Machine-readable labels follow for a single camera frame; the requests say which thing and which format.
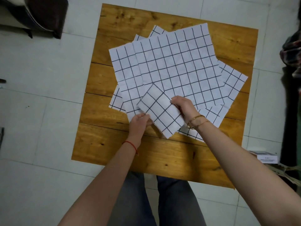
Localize person's right hand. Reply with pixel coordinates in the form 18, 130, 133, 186
170, 96, 201, 125

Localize small grid paper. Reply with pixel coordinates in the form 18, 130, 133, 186
137, 83, 186, 139

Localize red string bracelet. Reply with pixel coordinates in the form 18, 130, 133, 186
122, 141, 139, 156

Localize plaid cloth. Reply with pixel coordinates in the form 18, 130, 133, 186
279, 29, 301, 79

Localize person's left hand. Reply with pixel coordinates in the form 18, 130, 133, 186
127, 113, 153, 147

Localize cardboard box with white label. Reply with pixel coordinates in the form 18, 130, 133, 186
249, 150, 279, 164

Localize person's grey trousers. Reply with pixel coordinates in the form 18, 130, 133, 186
107, 171, 207, 226

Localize tall dark furniture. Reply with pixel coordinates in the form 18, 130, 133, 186
279, 66, 301, 168

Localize person's right forearm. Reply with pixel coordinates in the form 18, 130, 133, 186
195, 119, 301, 226

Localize gold bracelet with charm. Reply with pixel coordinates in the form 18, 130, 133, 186
187, 120, 210, 130

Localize person's left forearm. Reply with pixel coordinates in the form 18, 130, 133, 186
57, 139, 142, 226

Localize thin gold bracelet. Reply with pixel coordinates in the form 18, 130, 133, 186
187, 114, 206, 124

